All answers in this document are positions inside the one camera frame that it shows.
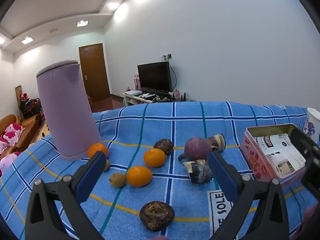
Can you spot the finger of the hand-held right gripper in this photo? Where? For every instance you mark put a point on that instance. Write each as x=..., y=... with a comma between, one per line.
x=301, y=142

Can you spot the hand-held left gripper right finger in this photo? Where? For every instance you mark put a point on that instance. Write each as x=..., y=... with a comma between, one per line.
x=223, y=177

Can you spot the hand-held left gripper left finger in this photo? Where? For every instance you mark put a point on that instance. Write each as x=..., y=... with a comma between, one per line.
x=92, y=173

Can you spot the orange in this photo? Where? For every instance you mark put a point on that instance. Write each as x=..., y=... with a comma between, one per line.
x=154, y=157
x=96, y=150
x=139, y=176

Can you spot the pink tin box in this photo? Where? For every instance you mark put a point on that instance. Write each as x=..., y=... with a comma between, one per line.
x=251, y=155

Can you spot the round purple root vegetable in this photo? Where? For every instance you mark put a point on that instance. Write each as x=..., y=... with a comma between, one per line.
x=197, y=148

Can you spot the dark purple passion fruit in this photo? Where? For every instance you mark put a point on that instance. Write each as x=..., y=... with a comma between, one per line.
x=164, y=146

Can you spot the whole dark brown taro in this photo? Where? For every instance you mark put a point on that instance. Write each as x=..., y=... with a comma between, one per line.
x=156, y=215

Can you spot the white cup with purple flowers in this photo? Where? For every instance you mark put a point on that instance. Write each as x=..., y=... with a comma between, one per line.
x=312, y=122

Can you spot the printed paper lining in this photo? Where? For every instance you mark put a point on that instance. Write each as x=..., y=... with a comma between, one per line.
x=277, y=152

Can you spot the lilac plastic kettle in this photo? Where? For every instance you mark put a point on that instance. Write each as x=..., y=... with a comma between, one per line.
x=65, y=110

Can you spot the blue plaid blanket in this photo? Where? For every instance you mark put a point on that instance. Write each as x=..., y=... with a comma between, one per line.
x=175, y=115

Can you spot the brown leather sofa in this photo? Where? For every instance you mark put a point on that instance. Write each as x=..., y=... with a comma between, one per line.
x=27, y=127

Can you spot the white television stand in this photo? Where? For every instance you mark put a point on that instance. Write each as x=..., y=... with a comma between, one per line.
x=136, y=100

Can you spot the pale pink cushion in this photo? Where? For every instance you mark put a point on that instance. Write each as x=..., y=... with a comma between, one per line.
x=6, y=161

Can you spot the pink heart print cushion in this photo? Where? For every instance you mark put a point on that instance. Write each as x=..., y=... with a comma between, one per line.
x=12, y=132

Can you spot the black router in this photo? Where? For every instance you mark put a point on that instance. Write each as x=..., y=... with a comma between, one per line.
x=182, y=97

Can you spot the dark pile of belongings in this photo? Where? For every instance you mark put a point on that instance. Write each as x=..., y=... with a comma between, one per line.
x=30, y=107

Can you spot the white set-top box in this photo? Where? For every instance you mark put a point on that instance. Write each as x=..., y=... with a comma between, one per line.
x=133, y=92

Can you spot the brown wooden door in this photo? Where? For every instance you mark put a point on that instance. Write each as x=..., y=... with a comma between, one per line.
x=94, y=75

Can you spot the black television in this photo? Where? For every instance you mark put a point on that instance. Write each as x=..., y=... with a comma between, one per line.
x=154, y=76

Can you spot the square ceiling light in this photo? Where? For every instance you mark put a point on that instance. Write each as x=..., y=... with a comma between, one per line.
x=82, y=23
x=27, y=40
x=1, y=40

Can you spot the wall power outlet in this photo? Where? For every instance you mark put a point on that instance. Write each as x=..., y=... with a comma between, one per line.
x=167, y=56

